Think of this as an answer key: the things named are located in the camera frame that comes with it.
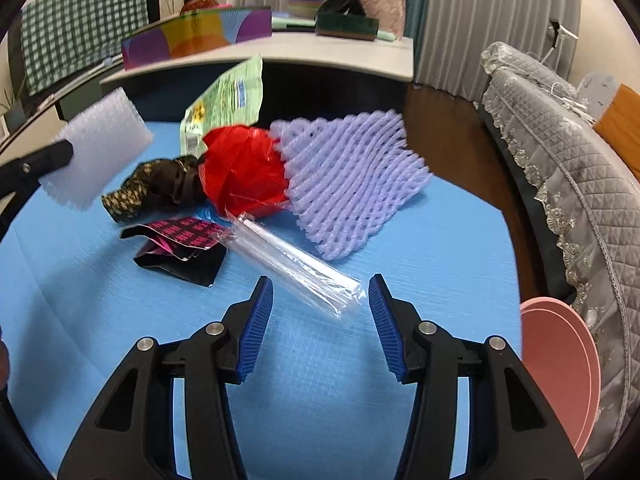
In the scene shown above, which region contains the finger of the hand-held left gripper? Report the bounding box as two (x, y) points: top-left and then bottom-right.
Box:
(0, 140), (75, 241)

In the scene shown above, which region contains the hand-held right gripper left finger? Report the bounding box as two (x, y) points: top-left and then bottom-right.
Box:
(57, 276), (274, 480)

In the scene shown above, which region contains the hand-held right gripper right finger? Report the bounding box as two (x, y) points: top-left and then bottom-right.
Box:
(369, 274), (585, 480)

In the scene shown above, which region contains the white foam net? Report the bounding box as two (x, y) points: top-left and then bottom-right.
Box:
(37, 86), (154, 212)

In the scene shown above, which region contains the clear plastic sleeve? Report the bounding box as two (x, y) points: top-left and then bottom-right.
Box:
(222, 211), (364, 321)

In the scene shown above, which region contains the pink and black foil wrapper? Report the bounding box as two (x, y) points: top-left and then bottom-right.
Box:
(120, 216), (228, 288)

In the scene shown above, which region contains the pink round plate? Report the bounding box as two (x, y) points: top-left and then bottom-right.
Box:
(520, 296), (602, 461)

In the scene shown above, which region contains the grey television cabinet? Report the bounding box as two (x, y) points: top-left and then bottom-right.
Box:
(0, 60), (126, 136)

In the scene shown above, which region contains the brown patterned cloth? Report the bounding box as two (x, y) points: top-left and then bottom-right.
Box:
(100, 155), (208, 223)

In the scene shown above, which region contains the green checked cloth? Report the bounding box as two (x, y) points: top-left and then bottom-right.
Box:
(20, 0), (151, 96)

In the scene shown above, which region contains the purple foam net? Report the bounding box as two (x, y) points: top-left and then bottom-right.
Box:
(270, 110), (433, 262)

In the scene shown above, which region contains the red plastic bag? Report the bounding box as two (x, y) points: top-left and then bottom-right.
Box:
(198, 126), (291, 221)

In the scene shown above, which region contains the green snack packet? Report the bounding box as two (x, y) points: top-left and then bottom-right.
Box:
(180, 55), (264, 158)

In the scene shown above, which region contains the multicoloured box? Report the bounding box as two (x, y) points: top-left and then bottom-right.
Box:
(121, 6), (273, 71)

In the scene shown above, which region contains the grey desk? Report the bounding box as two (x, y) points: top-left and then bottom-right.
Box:
(100, 30), (416, 126)

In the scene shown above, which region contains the dark green box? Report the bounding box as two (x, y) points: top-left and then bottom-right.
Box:
(315, 12), (379, 41)

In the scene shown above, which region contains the stack of coloured sheets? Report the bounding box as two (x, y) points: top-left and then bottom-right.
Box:
(288, 0), (326, 18)

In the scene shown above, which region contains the orange cushion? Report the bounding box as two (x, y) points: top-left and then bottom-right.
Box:
(593, 83), (640, 181)

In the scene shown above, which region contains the light grey cushion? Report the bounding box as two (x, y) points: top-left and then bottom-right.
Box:
(580, 72), (621, 121)

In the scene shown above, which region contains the black bag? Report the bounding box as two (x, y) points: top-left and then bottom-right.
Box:
(317, 0), (368, 17)

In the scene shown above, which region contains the white clip lamp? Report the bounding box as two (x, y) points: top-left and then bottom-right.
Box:
(547, 17), (581, 68)

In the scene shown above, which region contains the white cable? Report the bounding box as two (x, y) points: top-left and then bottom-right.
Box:
(550, 80), (596, 121)

